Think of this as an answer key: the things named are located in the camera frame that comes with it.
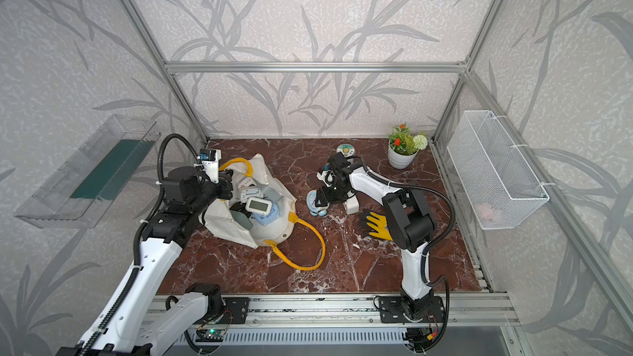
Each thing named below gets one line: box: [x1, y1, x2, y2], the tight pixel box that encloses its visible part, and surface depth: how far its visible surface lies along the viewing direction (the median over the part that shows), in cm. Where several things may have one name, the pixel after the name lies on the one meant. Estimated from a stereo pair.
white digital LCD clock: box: [245, 196, 272, 216], surface depth 90 cm
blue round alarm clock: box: [305, 189, 330, 217], surface depth 95 cm
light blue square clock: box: [253, 201, 281, 226], surface depth 92 cm
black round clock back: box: [239, 187, 264, 204], surface depth 95 cm
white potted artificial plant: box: [387, 123, 429, 170], surface depth 101 cm
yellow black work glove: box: [357, 209, 394, 242], surface depth 92 cm
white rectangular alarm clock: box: [343, 191, 360, 216], surface depth 93 cm
